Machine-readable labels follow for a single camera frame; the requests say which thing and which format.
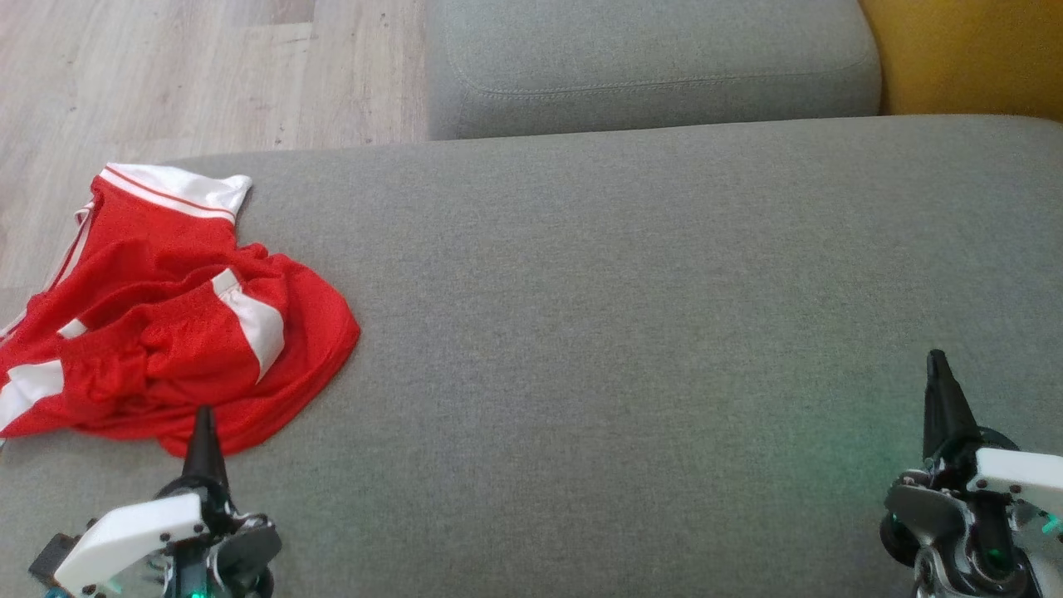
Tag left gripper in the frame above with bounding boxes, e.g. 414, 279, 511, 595
29, 406, 282, 598

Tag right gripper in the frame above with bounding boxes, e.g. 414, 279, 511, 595
880, 350, 1063, 598

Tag red and white t-shirt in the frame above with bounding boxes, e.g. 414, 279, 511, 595
0, 163, 362, 459

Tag grey fabric sofa seat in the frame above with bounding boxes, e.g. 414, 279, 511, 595
0, 115, 1063, 598

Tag grey sofa back cushion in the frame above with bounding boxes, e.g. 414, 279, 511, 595
425, 0, 882, 141

